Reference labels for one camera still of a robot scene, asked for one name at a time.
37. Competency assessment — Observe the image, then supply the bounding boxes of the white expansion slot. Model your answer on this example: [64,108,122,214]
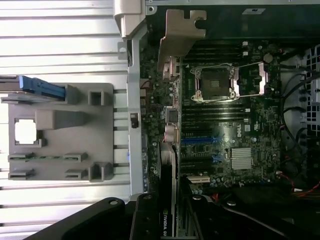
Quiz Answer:
[187,175,210,183]

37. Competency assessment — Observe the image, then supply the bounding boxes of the silver chipset heat sink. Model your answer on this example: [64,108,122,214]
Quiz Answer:
[231,147,252,170]

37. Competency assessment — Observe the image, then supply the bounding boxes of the black plastic shroud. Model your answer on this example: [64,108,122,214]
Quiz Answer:
[219,185,320,240]

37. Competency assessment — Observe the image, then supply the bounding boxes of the blue expansion slot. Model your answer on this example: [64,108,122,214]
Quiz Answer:
[181,136,225,147]

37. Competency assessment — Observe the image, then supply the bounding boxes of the green motherboard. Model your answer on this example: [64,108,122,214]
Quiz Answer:
[139,23,305,201]

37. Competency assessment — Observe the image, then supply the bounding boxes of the grey parts rack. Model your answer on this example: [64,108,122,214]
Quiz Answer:
[0,83,115,181]

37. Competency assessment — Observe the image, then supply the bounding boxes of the green RAM stick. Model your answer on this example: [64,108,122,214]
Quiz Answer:
[9,155,88,161]

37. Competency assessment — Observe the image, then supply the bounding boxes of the open dark grey PC case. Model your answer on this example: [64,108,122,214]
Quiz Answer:
[113,0,320,240]

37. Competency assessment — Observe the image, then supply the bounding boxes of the CPU socket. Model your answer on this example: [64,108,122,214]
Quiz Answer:
[191,63,237,102]

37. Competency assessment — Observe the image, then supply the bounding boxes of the silver CPU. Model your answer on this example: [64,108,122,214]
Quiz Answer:
[14,119,38,145]

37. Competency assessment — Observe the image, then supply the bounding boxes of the metal socket cover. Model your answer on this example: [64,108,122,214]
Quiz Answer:
[234,62,270,97]

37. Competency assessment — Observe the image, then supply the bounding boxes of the blue disk caddy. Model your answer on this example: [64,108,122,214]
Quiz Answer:
[18,75,67,98]

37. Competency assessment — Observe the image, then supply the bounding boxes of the perforated metal drive cage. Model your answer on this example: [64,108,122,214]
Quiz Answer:
[303,44,320,131]

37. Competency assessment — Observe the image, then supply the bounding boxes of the hard disk with blue label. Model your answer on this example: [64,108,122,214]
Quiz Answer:
[0,74,25,104]

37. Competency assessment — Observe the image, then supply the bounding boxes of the red wire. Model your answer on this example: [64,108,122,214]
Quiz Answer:
[277,172,320,198]

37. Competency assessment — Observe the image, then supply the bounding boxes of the black wire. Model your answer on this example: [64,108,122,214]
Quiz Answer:
[279,69,310,156]

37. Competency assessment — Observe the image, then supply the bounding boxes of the light grey case handle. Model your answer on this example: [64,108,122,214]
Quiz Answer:
[113,0,147,40]

